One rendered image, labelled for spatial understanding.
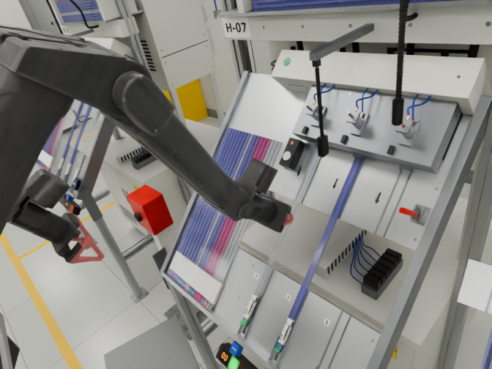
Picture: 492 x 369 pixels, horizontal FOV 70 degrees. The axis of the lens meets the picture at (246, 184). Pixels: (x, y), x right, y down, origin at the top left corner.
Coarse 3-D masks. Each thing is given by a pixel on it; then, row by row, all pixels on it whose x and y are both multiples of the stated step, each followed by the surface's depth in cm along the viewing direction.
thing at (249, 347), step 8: (168, 280) 109; (176, 288) 106; (184, 296) 103; (192, 296) 102; (200, 304) 99; (208, 312) 96; (216, 320) 93; (224, 328) 91; (232, 328) 92; (232, 336) 89; (240, 336) 89; (240, 344) 87; (248, 344) 86; (256, 352) 84; (264, 360) 82; (272, 368) 80; (280, 368) 81
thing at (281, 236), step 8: (312, 160) 89; (312, 168) 88; (304, 176) 89; (304, 184) 88; (296, 200) 89; (296, 208) 89; (280, 240) 88; (272, 248) 89; (272, 256) 88; (272, 264) 89; (264, 272) 89; (264, 280) 89; (256, 288) 89; (256, 296) 88; (248, 320) 89
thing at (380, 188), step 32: (256, 96) 109; (288, 96) 101; (256, 128) 106; (288, 128) 98; (320, 160) 89; (352, 160) 83; (448, 160) 70; (288, 192) 92; (320, 192) 86; (352, 192) 81; (384, 192) 77; (416, 192) 73; (352, 224) 79; (384, 224) 75; (416, 224) 71
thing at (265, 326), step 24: (240, 264) 96; (264, 264) 91; (240, 288) 94; (264, 288) 89; (288, 288) 85; (216, 312) 97; (240, 312) 92; (264, 312) 87; (288, 312) 83; (312, 312) 80; (336, 312) 76; (264, 336) 86; (288, 336) 82; (312, 336) 78; (336, 336) 75; (360, 336) 72; (288, 360) 80; (312, 360) 77; (336, 360) 74; (360, 360) 71
